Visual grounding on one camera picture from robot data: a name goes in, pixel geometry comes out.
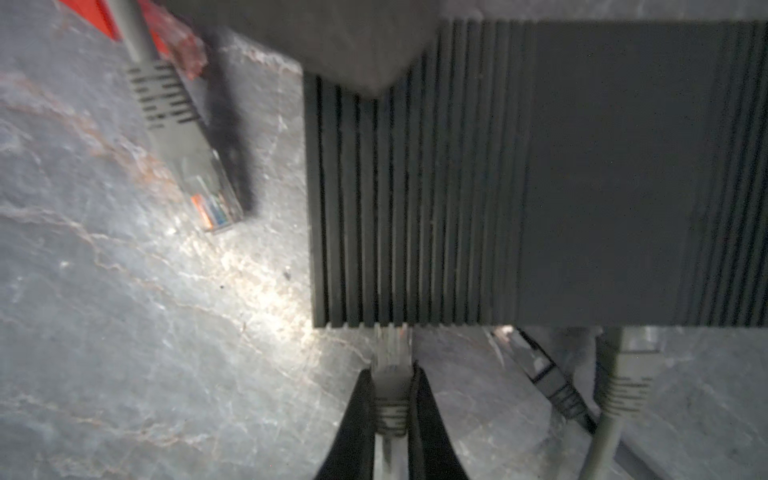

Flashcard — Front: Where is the red ethernet cable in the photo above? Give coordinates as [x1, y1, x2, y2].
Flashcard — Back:
[59, 0, 209, 79]

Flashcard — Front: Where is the grey ethernet cable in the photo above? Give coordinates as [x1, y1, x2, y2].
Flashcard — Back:
[369, 323, 415, 480]
[104, 0, 245, 234]

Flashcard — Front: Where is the black ethernet cable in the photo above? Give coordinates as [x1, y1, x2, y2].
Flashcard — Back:
[491, 325, 601, 433]

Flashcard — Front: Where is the small black network switch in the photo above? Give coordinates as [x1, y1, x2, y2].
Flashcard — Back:
[303, 20, 767, 328]

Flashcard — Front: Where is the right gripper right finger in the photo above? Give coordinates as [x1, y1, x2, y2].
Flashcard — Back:
[407, 363, 469, 480]

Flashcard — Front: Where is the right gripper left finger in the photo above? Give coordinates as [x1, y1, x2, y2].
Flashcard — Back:
[314, 369, 377, 480]

